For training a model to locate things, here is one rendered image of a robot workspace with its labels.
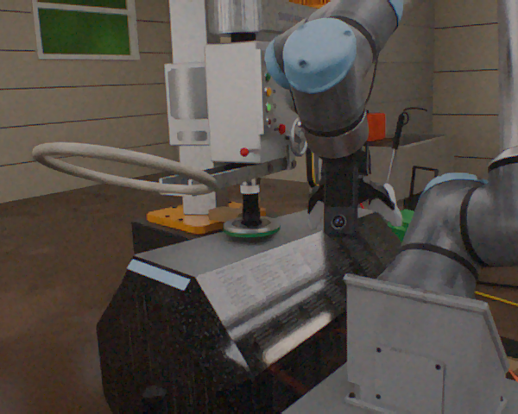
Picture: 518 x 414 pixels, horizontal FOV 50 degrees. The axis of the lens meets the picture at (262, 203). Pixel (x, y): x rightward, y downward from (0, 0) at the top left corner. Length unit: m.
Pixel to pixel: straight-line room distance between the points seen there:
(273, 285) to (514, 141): 1.09
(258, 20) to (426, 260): 1.19
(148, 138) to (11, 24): 2.73
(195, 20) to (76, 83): 6.00
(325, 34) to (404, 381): 0.62
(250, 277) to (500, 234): 1.05
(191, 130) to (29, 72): 5.73
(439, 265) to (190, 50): 2.10
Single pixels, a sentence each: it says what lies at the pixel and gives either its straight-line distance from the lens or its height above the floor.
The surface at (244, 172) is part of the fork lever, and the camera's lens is 1.95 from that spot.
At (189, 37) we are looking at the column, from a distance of 2.89.
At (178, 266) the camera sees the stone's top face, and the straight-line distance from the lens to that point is 1.87.
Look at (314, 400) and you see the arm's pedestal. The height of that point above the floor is 0.85.
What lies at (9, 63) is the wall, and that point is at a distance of 8.30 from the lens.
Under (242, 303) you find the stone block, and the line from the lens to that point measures 1.79.
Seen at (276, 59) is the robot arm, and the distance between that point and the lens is 0.89.
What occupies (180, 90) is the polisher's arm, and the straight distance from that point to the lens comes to 2.82.
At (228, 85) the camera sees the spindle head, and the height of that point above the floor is 1.44.
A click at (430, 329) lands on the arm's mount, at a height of 1.04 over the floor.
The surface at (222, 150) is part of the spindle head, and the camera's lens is 2.03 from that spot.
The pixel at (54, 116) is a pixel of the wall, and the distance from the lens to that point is 8.57.
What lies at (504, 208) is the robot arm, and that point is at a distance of 0.99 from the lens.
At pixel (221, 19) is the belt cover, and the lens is 1.98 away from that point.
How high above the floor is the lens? 1.45
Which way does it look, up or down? 12 degrees down
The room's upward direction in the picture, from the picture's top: 2 degrees counter-clockwise
